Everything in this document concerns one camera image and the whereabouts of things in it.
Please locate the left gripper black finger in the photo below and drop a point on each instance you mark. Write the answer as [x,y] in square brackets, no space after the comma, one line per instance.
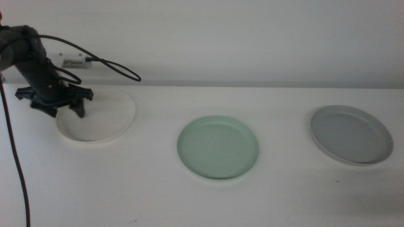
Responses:
[80,108]
[47,109]

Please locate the white shallow bowl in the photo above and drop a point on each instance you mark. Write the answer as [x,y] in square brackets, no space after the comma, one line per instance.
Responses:
[107,123]

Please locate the pale green shallow bowl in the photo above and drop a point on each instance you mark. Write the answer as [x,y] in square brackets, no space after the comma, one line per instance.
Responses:
[217,148]

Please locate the grey shallow bowl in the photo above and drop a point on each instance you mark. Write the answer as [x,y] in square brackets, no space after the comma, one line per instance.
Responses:
[350,135]

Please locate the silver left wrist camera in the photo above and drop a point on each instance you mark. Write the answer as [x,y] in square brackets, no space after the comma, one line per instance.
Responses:
[75,64]

